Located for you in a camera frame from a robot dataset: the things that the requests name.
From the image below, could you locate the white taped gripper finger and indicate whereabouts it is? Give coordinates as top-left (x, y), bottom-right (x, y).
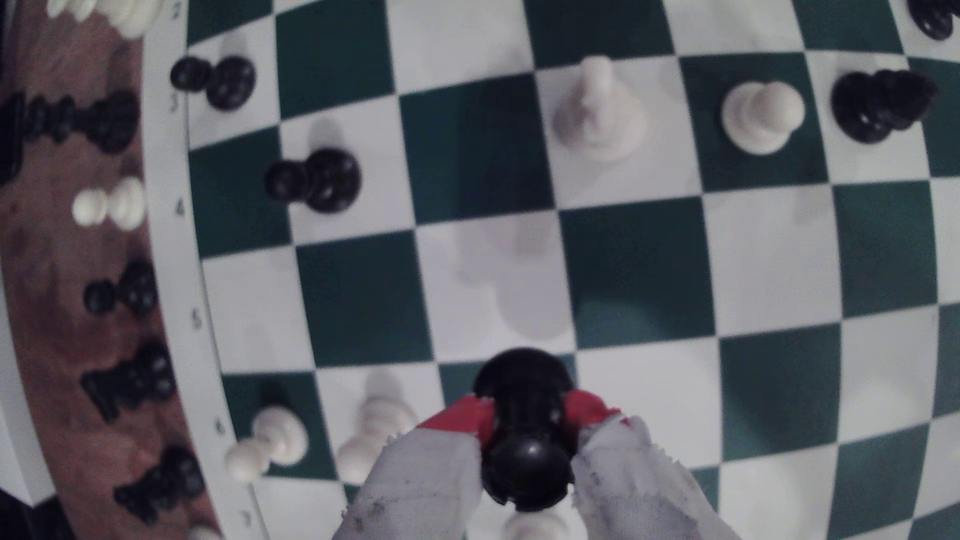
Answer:
top-left (562, 389), bottom-right (742, 540)
top-left (333, 395), bottom-right (498, 540)

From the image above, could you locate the black rook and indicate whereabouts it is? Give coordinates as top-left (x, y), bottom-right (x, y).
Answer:
top-left (472, 347), bottom-right (579, 514)

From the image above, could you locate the tall black chess piece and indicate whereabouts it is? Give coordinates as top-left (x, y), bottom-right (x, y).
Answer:
top-left (21, 90), bottom-right (141, 156)

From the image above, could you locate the white chess piece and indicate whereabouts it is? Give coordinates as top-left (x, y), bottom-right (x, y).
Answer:
top-left (45, 0), bottom-right (166, 41)

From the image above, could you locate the white pawn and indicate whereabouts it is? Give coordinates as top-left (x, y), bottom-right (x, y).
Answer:
top-left (334, 396), bottom-right (419, 486)
top-left (71, 176), bottom-right (148, 232)
top-left (501, 510), bottom-right (571, 540)
top-left (720, 79), bottom-right (807, 157)
top-left (224, 405), bottom-right (310, 484)

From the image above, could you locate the green and white chessboard mat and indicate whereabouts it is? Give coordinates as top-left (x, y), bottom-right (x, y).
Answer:
top-left (142, 0), bottom-right (960, 540)

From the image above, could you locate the black knight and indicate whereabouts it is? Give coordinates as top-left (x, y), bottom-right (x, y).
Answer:
top-left (79, 341), bottom-right (178, 423)
top-left (112, 444), bottom-right (207, 526)

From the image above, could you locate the black pawn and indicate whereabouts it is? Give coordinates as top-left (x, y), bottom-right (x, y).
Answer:
top-left (82, 258), bottom-right (160, 318)
top-left (169, 54), bottom-right (258, 113)
top-left (906, 0), bottom-right (960, 42)
top-left (264, 147), bottom-right (363, 215)

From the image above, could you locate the black bishop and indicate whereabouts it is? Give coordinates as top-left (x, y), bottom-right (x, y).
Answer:
top-left (830, 69), bottom-right (939, 146)

